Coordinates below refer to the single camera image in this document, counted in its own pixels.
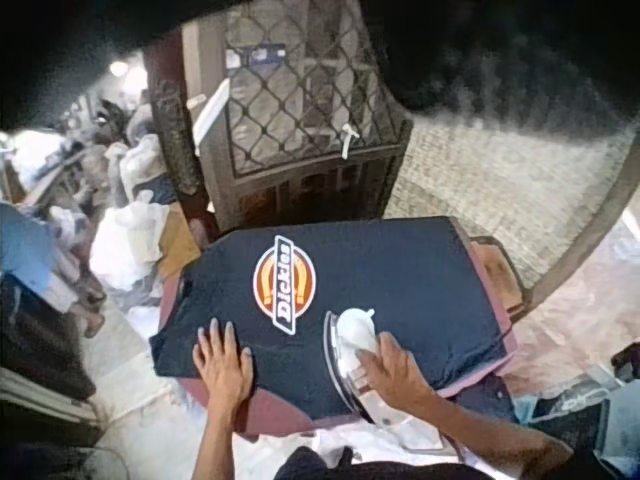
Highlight person's left hand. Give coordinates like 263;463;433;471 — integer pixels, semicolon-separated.
192;318;256;404

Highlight person's right hand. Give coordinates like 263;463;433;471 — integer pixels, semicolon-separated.
356;332;437;417

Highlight white electric iron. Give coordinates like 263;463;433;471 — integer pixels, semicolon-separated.
322;307;454;454

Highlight navy t-shirt with round logo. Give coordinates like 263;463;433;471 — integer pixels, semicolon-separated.
148;215;512;422

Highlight white cloth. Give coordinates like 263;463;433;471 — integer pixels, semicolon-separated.
234;424;456;469

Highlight maroon padded ironing table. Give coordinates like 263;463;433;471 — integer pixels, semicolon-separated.
158;233;521;442

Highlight plastic wrapped dark garments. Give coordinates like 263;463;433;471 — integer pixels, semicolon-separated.
514;342;640;476

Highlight white tie strip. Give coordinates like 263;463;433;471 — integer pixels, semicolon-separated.
339;123;361;161

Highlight metal lattice gate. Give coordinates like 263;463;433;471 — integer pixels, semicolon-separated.
198;0;416;232

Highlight white plastic bag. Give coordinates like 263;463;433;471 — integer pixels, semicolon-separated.
89;189;172;292

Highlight heap of clothes bundles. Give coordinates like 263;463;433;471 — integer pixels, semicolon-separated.
0;97;174;241

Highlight stack of dark folded clothes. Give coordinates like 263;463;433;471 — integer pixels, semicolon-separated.
0;277;99;404

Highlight blue cloth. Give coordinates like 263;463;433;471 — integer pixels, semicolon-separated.
0;200;57;296

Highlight dark carved wooden post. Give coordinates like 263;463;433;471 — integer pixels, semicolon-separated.
143;78;214;229

